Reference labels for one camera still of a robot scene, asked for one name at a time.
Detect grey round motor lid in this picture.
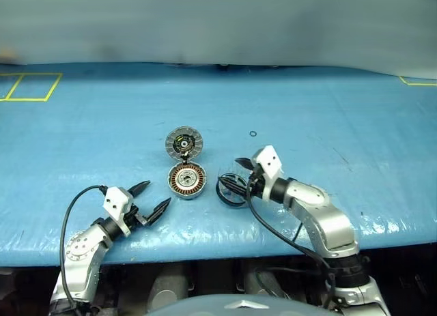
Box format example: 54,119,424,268
165,126,205,160

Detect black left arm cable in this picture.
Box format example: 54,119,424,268
59,184,109,316

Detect white backdrop sheet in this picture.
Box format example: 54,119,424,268
0,0,437,80

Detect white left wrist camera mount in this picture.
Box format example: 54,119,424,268
103,186,135,238

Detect black ring motor housing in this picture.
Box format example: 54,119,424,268
214,158,253,207

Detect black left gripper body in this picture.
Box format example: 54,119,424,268
125,192,152,229

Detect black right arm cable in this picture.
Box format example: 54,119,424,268
244,177,337,310

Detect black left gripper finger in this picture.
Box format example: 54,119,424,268
129,180,152,198
147,197,173,225

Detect grey rounded cylinder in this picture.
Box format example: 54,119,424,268
150,264,192,306
244,264,291,300

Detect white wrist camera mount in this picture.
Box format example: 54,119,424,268
103,186,135,238
251,145,285,201

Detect grey round motor housing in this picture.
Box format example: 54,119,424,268
167,161,208,200

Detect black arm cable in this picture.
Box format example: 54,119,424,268
244,177,337,310
59,184,109,316

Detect blue table cover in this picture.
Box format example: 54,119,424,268
0,61,437,268

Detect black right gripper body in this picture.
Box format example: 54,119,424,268
246,168,268,198

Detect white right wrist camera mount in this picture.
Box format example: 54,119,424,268
251,145,285,201

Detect grey-blue rounded robot body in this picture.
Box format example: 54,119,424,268
146,293,328,316

